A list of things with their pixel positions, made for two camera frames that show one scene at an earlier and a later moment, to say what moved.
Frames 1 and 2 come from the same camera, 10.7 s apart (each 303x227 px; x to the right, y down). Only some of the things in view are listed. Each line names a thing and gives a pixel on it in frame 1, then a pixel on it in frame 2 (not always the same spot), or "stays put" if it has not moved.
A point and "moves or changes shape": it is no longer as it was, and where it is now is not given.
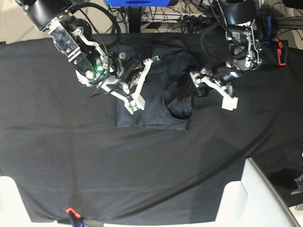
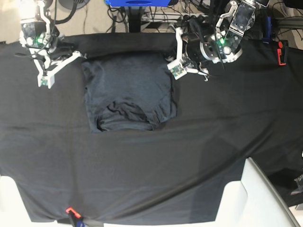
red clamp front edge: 77,215 stays put
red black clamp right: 282,52 stays put
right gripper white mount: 228,102 -> 178,67
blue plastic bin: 138,3 stays put
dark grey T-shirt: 167,90 moves or changes shape
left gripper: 129,72 -> 46,77
